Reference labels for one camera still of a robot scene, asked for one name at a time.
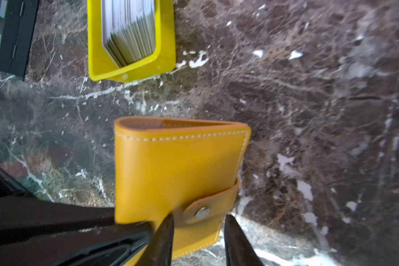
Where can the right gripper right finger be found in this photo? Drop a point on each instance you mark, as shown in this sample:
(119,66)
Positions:
(239,251)

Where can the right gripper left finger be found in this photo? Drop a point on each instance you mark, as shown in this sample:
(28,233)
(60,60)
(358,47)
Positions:
(159,250)

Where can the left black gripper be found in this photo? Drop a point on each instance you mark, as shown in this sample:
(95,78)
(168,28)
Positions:
(40,233)

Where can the yellow leather card holder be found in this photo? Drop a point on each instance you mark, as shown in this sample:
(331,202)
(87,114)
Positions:
(185,168)

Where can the yellow plastic card tray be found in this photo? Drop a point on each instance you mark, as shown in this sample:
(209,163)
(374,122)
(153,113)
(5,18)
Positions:
(163,60)

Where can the stack of grey cards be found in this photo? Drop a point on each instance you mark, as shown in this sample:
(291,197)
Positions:
(128,30)

